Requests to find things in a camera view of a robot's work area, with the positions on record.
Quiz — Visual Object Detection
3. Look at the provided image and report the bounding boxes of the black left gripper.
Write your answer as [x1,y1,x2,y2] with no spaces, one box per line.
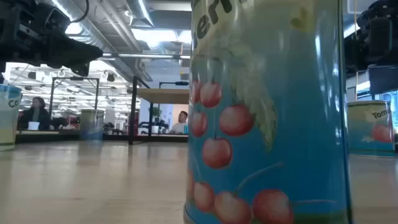
[0,0,104,78]

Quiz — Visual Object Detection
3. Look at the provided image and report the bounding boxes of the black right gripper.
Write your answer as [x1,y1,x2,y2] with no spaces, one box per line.
[343,0,398,72]

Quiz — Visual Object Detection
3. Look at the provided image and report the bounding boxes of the blue peas can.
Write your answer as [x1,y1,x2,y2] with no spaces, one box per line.
[80,108,106,141]

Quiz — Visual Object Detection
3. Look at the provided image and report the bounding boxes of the corn can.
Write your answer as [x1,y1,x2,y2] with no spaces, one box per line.
[0,83,22,152]

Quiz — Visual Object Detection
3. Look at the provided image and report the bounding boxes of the blue tomato can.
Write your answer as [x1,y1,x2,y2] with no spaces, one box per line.
[347,100,396,156]

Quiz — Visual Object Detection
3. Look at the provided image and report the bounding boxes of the blue cherries can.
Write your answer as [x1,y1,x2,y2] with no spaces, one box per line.
[183,0,354,224]

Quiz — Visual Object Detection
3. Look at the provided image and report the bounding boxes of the long silver light bar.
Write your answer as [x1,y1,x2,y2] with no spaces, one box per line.
[98,52,191,60]

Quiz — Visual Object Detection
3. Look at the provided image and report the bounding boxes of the person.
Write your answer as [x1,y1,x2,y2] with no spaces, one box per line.
[17,96,52,131]
[167,111,190,135]

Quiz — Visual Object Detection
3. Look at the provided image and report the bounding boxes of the black background rig bar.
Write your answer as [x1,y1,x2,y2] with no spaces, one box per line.
[157,80,190,90]

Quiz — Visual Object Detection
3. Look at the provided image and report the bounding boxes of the potted plant in white pot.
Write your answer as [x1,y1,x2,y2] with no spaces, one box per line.
[149,106,162,135]

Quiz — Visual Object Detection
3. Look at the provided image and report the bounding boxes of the black metal rig frame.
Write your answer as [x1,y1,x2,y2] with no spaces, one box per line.
[49,77,100,130]

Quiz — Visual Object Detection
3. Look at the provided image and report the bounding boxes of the silver spiral ventilation duct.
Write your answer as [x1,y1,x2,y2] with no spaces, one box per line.
[51,0,150,82]

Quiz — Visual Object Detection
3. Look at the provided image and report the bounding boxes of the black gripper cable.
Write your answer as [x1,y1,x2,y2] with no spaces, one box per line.
[70,0,90,23]

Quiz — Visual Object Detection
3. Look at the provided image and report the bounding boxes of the wooden shelf with black frame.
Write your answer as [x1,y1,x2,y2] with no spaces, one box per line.
[128,76,190,146]

